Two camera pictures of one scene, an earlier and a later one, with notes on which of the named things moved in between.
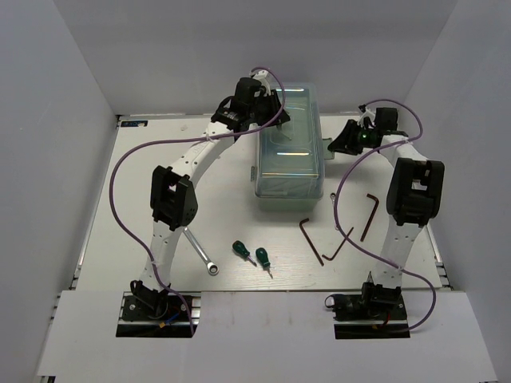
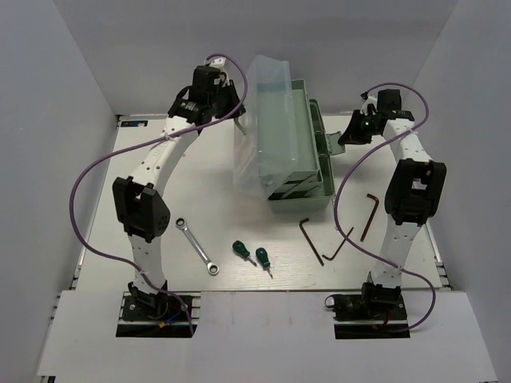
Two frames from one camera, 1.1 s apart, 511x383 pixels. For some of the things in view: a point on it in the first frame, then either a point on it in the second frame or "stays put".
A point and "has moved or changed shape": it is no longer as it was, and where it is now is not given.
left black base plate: [160, 314] stays put
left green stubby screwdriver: [239, 247] stays put
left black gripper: [273, 100] → [229, 88]
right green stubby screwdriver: [263, 257] stays put
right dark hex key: [374, 198] stays put
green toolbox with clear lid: [289, 170] has moved or changed shape
